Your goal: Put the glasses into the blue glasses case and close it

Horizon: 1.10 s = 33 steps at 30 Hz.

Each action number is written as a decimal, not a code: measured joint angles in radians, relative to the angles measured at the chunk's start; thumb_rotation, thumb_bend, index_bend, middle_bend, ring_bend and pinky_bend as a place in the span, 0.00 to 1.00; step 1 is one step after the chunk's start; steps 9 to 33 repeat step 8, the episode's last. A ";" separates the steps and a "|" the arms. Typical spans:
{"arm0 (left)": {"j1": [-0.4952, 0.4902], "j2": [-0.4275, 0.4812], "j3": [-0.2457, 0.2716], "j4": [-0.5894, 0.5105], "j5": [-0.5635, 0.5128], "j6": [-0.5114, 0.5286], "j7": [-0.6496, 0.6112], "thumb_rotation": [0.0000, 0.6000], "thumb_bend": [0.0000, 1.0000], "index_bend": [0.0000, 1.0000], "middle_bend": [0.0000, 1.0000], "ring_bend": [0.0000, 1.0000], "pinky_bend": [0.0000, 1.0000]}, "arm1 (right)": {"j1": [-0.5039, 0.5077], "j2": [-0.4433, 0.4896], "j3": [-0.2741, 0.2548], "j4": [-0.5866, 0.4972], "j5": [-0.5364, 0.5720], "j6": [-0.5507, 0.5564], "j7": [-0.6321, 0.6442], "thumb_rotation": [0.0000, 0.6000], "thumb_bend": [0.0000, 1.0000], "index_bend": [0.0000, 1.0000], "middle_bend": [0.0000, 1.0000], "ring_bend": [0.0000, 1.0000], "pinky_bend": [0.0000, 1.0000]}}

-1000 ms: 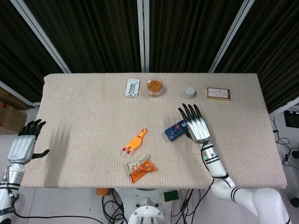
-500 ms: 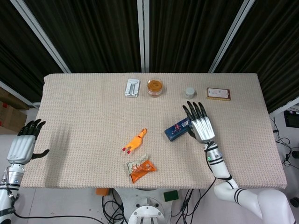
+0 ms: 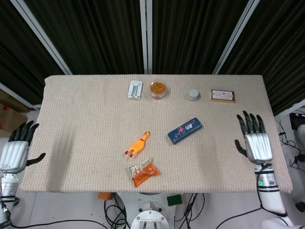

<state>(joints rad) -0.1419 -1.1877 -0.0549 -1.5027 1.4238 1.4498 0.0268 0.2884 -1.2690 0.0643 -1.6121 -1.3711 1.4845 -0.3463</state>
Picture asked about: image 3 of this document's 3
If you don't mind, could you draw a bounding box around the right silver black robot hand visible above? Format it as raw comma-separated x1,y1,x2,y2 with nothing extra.
234,110,274,165

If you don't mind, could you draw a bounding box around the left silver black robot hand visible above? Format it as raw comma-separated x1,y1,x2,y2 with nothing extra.
0,120,46,174

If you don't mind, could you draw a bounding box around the blue glasses case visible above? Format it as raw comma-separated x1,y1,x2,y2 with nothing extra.
167,116,203,145

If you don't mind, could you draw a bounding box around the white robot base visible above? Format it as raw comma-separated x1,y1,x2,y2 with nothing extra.
116,192,191,229

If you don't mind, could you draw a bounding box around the brown cardboard box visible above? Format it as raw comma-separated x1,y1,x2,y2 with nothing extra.
0,89,29,138

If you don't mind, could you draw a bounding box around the flat brown box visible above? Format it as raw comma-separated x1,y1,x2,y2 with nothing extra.
210,89,236,104

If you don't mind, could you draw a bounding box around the small white-lidded jar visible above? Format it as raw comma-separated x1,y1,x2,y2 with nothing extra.
188,89,200,102

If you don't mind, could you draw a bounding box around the black screen device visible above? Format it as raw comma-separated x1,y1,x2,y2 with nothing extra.
289,112,305,131

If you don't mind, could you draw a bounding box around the beige woven tablecloth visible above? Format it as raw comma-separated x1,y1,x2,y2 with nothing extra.
19,74,294,194

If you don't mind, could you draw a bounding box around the green block under table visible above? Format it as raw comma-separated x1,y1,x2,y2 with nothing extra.
166,194,183,207

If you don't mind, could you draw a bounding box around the black curtain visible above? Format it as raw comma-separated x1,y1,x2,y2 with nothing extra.
23,0,145,74
219,0,305,113
152,0,250,74
0,0,66,105

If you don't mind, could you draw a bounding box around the clear jar with orange contents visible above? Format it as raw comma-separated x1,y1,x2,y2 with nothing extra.
149,80,168,100

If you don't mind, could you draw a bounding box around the orange snack packet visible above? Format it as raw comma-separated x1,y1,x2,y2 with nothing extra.
129,157,160,188

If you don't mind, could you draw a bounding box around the yellow rubber chicken toy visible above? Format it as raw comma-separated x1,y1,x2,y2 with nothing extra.
123,130,151,158

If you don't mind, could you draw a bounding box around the black floor cable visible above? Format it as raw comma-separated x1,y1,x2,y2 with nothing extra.
276,119,305,171

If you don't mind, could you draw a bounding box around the aluminium frame bar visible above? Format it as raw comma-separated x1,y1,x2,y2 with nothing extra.
0,82,40,111
274,98,305,120

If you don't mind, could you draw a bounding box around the black cable bundle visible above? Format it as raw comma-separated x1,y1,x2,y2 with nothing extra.
175,192,206,229
103,193,131,229

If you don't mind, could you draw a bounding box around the aluminium frame post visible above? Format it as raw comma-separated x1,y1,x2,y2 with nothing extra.
139,0,153,74
10,0,72,75
213,0,262,75

